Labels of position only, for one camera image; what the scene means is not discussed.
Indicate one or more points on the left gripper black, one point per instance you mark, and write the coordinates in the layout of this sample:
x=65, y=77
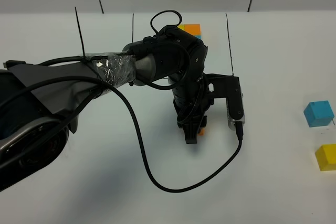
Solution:
x=191, y=101

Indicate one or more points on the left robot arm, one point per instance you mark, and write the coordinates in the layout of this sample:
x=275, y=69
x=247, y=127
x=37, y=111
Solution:
x=40, y=104

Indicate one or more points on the template orange cube block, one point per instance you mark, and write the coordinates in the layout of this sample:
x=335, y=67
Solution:
x=193, y=29

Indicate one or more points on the template yellow cube block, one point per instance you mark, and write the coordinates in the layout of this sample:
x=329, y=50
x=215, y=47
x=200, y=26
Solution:
x=181, y=26

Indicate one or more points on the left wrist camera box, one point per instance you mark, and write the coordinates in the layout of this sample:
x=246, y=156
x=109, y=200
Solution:
x=222, y=86

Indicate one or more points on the black cable tie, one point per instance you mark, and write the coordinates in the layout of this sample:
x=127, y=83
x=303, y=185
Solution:
x=80, y=33

